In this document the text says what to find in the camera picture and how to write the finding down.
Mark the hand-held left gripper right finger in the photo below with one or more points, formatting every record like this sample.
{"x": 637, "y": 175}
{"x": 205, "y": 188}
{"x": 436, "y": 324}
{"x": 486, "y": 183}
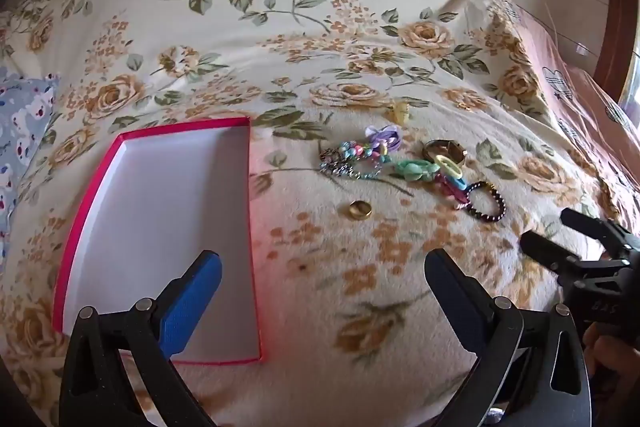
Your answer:
{"x": 442, "y": 279}

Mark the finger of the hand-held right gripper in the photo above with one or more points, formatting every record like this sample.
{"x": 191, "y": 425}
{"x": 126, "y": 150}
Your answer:
{"x": 590, "y": 227}
{"x": 545, "y": 252}

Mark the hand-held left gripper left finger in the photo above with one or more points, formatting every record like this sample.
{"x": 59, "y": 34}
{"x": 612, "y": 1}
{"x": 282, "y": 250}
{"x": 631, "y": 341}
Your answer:
{"x": 192, "y": 302}

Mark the red box with white inside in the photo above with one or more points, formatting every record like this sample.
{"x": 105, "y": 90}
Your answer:
{"x": 165, "y": 207}

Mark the yellow-green jade bangle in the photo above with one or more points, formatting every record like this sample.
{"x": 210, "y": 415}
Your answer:
{"x": 452, "y": 170}

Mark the wristwatch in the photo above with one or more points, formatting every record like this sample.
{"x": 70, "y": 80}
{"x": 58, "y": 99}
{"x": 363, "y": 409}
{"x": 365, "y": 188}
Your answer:
{"x": 440, "y": 147}

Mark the yellow hair claw clip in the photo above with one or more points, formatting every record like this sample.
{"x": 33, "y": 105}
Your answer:
{"x": 400, "y": 112}

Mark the person's right hand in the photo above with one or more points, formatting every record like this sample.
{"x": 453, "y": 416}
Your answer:
{"x": 607, "y": 352}

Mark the pink printed bed sheet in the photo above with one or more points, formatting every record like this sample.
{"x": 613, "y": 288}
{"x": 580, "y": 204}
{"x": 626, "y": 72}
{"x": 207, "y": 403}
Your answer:
{"x": 565, "y": 82}

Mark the blue bear print pillow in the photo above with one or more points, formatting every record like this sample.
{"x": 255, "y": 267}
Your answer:
{"x": 25, "y": 117}

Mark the floral blanket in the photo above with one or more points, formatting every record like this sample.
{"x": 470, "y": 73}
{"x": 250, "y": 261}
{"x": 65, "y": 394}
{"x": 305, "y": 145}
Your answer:
{"x": 300, "y": 57}

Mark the wooden bed frame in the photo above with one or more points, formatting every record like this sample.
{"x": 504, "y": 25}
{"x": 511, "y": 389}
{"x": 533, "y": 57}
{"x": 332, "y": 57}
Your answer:
{"x": 625, "y": 7}

